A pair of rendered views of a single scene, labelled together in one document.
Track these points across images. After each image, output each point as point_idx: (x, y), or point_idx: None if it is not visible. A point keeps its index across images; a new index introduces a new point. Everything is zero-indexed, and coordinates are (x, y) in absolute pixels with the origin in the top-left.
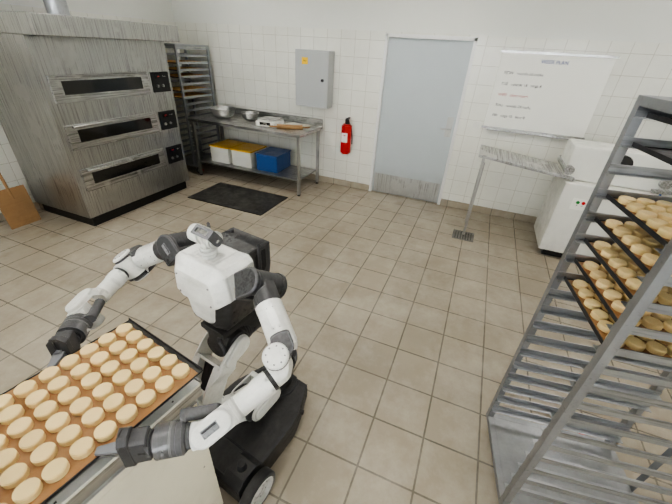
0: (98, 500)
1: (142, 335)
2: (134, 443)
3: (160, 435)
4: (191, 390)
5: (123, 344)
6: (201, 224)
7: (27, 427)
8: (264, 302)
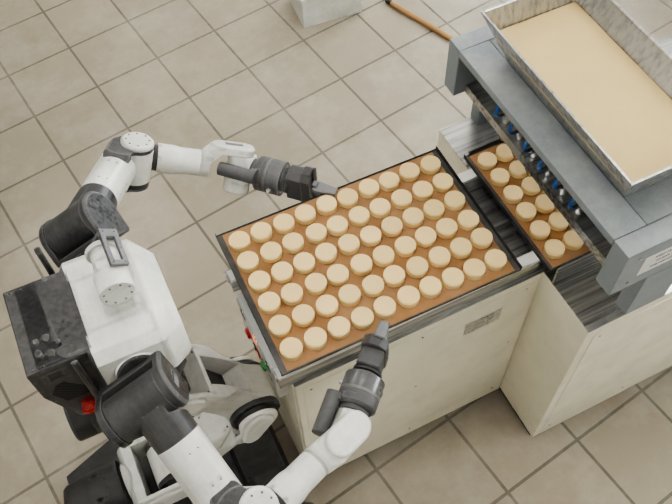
0: None
1: (269, 322)
2: (300, 166)
3: (277, 163)
4: None
5: (295, 312)
6: (101, 280)
7: (397, 239)
8: (103, 183)
